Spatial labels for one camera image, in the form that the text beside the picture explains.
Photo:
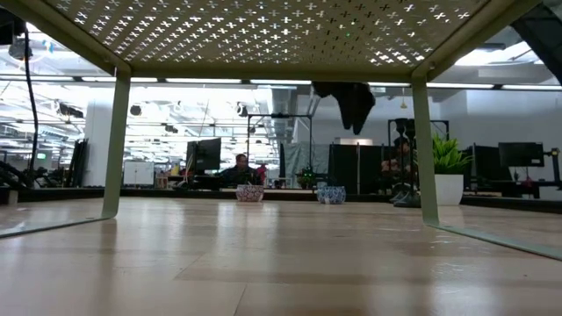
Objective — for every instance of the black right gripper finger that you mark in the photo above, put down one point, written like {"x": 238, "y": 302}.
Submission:
{"x": 363, "y": 112}
{"x": 349, "y": 114}

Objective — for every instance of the green perforated metal shelf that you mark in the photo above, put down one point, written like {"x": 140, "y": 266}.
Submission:
{"x": 272, "y": 72}

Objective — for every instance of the blue white patterned candle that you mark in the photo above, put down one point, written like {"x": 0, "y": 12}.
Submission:
{"x": 331, "y": 195}

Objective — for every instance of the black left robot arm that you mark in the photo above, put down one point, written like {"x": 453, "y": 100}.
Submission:
{"x": 11, "y": 26}

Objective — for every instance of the black partition panel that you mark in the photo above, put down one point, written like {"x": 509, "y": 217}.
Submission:
{"x": 342, "y": 169}

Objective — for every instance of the person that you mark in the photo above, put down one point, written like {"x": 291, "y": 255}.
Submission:
{"x": 388, "y": 166}
{"x": 240, "y": 171}

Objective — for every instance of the green plant in white pot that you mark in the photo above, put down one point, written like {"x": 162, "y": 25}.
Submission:
{"x": 448, "y": 188}

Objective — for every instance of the black computer monitor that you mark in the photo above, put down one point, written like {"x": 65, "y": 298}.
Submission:
{"x": 206, "y": 154}
{"x": 485, "y": 162}
{"x": 520, "y": 154}

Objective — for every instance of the white cabinet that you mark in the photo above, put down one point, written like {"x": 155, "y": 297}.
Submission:
{"x": 138, "y": 173}

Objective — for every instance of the black leaning panels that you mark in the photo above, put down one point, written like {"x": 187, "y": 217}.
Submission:
{"x": 79, "y": 162}

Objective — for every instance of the black ceiling fixture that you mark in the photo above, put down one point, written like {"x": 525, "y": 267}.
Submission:
{"x": 19, "y": 50}

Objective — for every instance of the black background frame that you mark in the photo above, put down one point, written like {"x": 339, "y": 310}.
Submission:
{"x": 439, "y": 121}

